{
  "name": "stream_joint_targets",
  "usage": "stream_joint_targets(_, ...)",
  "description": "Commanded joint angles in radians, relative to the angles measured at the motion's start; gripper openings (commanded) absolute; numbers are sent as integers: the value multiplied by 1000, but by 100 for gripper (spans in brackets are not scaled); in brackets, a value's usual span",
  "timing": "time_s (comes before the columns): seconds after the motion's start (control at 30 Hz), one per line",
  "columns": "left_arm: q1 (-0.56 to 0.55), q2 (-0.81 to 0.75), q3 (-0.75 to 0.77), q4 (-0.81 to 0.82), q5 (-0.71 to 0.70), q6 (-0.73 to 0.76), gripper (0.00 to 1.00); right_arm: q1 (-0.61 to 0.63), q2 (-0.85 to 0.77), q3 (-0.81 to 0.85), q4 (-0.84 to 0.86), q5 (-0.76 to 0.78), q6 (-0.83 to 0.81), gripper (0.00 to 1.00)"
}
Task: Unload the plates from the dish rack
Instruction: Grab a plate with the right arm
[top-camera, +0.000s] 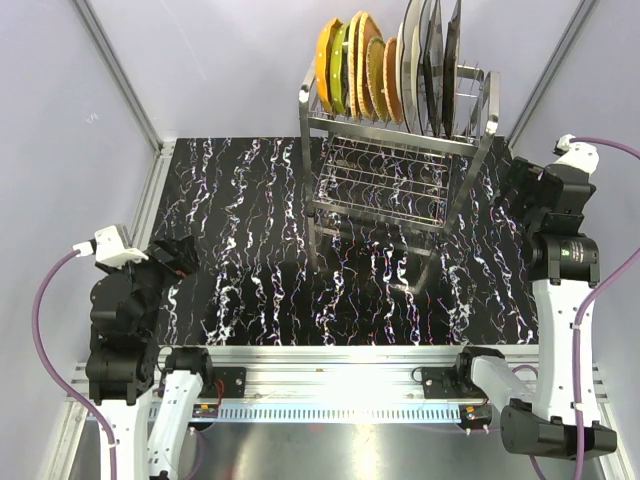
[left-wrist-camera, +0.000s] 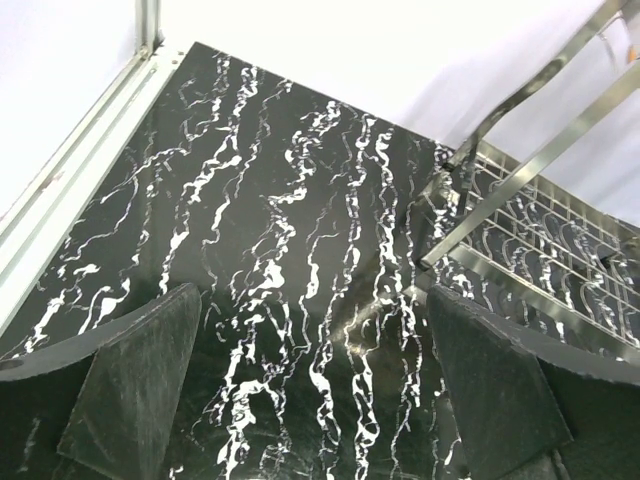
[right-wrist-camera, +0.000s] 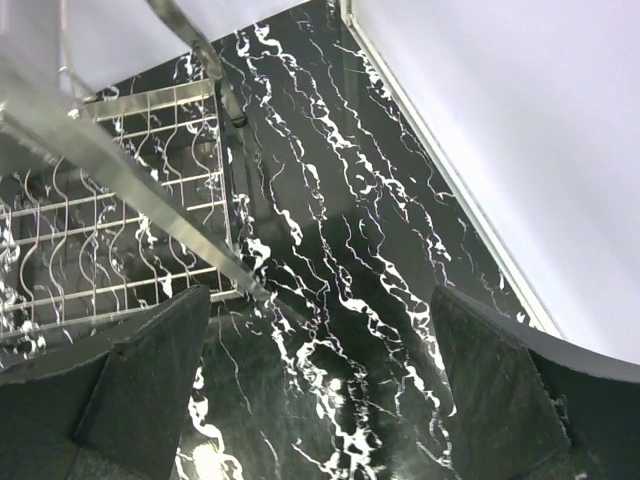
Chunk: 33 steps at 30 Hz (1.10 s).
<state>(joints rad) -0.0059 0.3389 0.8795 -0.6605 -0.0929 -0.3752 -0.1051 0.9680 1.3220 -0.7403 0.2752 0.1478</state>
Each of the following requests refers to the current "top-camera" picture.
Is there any green centre wicker plate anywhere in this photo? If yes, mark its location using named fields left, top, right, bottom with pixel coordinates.
left=366, top=37, right=388, bottom=121

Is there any left aluminium frame post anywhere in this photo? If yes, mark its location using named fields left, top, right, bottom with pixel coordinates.
left=70, top=0, right=165, bottom=157

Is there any aluminium mounting rail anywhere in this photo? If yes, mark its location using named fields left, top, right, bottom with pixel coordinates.
left=67, top=344, right=611, bottom=425

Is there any black marble pattern mat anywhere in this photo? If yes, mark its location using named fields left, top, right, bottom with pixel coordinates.
left=153, top=137, right=538, bottom=346

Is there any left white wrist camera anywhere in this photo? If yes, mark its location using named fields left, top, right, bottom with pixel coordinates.
left=72, top=224, right=149, bottom=269

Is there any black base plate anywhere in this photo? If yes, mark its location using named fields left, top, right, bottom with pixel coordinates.
left=200, top=366, right=247, bottom=400
left=419, top=367, right=466, bottom=400

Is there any large woven wicker plate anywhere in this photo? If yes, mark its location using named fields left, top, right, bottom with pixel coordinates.
left=347, top=11, right=381, bottom=120

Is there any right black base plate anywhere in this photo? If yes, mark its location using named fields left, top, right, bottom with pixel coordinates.
left=419, top=367, right=466, bottom=400

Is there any right aluminium frame post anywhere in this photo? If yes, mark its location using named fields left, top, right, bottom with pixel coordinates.
left=507, top=0, right=599, bottom=150

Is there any floral square ceramic plate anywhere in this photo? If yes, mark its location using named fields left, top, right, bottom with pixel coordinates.
left=442, top=0, right=461, bottom=139

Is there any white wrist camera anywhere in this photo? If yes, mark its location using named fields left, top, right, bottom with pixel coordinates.
left=72, top=224, right=149, bottom=269
left=554, top=134, right=599, bottom=175

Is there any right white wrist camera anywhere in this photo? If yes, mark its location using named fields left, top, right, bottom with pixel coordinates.
left=554, top=134, right=599, bottom=175

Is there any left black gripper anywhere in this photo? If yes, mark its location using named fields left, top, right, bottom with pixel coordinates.
left=97, top=232, right=200, bottom=336

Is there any green dotted plate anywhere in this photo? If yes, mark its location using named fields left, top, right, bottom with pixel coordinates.
left=329, top=23, right=348, bottom=114

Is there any orange octagonal plate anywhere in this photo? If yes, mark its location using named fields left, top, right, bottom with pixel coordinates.
left=315, top=17, right=343, bottom=114

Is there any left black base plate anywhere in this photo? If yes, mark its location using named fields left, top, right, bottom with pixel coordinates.
left=200, top=366, right=247, bottom=400

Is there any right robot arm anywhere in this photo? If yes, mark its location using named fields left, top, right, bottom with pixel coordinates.
left=452, top=136, right=617, bottom=461

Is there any orange wicker plate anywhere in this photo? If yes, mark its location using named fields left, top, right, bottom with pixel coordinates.
left=383, top=37, right=403, bottom=124

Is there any aluminium frame post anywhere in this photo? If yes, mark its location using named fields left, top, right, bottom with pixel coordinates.
left=507, top=0, right=599, bottom=150
left=70, top=0, right=165, bottom=157

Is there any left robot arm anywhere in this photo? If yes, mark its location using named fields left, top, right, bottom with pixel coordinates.
left=85, top=231, right=215, bottom=479

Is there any steel two-tier dish rack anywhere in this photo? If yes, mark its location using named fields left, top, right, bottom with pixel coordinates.
left=298, top=65, right=501, bottom=294

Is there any white black-rimmed square plate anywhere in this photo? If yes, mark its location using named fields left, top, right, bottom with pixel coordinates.
left=396, top=0, right=425, bottom=134

